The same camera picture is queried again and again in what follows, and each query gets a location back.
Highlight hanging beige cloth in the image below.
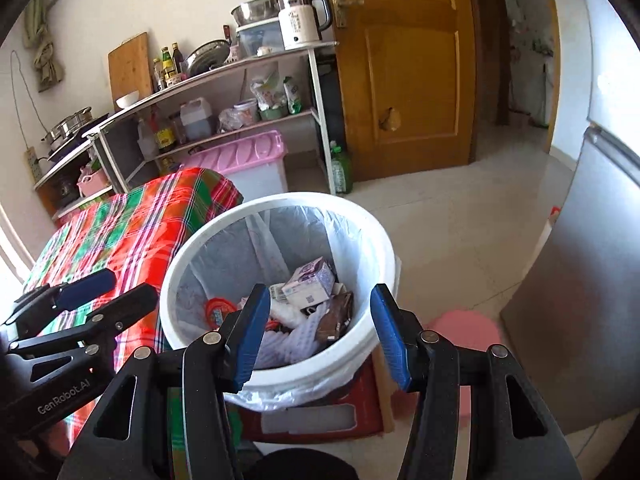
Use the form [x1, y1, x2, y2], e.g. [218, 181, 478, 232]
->
[25, 0, 66, 93]

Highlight red cardboard box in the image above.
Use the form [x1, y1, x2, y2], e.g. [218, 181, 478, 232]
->
[240, 355, 386, 443]

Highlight crumpled clear plastic bag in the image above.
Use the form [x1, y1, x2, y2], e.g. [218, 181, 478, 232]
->
[217, 107, 246, 133]

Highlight pink plastic stool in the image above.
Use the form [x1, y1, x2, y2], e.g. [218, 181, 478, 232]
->
[430, 310, 503, 421]

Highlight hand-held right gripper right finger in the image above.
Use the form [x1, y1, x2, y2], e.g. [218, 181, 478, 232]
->
[370, 283, 583, 480]

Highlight green white food packages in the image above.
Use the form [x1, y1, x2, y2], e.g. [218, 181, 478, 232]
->
[250, 67, 303, 121]

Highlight large white kitchen shelf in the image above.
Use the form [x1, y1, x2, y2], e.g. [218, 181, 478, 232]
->
[82, 42, 338, 196]

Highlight wooden cutting board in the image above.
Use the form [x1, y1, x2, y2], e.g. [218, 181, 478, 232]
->
[108, 32, 153, 106]

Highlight clear plastic bin liner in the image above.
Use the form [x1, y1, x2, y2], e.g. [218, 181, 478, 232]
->
[172, 205, 371, 411]

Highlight pink woven basket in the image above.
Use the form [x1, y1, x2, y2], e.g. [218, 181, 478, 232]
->
[76, 166, 110, 197]

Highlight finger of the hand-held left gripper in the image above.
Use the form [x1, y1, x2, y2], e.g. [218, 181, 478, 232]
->
[0, 268, 117, 333]
[7, 283, 159, 376]

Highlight stainless steel steamer pot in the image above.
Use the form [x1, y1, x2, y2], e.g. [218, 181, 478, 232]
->
[41, 106, 96, 143]

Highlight beige power strip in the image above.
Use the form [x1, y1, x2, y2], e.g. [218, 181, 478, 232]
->
[25, 146, 43, 183]

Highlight small white kitchen shelf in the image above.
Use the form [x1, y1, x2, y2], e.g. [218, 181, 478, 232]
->
[34, 137, 118, 221]

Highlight silver refrigerator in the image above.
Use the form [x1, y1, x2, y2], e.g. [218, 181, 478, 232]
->
[500, 0, 640, 436]

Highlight metal door handle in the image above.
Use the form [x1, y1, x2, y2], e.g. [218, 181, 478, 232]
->
[331, 0, 365, 29]

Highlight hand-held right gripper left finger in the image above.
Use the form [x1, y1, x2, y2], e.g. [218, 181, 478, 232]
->
[57, 283, 272, 480]

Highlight red green plaid tablecloth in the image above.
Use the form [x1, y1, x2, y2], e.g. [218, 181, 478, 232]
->
[22, 167, 246, 461]

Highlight green plastic bottle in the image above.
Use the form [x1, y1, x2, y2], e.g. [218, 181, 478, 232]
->
[330, 140, 353, 195]

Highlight white plastic trash bin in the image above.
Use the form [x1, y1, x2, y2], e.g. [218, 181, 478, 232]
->
[159, 191, 401, 413]

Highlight stainless steel bowl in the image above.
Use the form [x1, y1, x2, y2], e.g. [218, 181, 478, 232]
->
[231, 0, 284, 27]

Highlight pink lidded storage box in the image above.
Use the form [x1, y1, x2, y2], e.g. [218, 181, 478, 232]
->
[181, 130, 290, 196]

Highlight black induction cooker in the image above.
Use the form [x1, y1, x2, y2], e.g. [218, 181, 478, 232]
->
[47, 112, 111, 161]

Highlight yellow label sauce bottle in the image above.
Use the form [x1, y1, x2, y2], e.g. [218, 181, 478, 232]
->
[154, 105, 176, 153]

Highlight white electric kettle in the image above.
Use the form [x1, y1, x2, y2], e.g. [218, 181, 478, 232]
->
[277, 0, 333, 51]

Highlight clear plastic storage box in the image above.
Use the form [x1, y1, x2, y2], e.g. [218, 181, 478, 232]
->
[236, 21, 288, 58]

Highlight wooden door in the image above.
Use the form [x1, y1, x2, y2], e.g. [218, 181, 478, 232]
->
[320, 0, 478, 183]

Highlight black small appliance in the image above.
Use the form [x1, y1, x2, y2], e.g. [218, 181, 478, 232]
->
[52, 175, 81, 206]

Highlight white plastic tub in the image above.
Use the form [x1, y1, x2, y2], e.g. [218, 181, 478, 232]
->
[234, 99, 258, 128]

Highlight white foam fruit net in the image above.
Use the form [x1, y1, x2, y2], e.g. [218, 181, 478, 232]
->
[255, 305, 331, 371]

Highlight plastic oil jug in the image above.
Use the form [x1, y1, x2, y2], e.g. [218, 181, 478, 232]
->
[179, 97, 213, 141]

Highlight brown coffee sachet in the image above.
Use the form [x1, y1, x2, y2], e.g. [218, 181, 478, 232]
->
[315, 291, 355, 343]

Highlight purple white drink carton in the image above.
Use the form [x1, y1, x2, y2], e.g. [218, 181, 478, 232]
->
[281, 257, 336, 311]

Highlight white plastic bottle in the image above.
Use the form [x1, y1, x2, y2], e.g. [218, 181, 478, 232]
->
[136, 117, 158, 158]

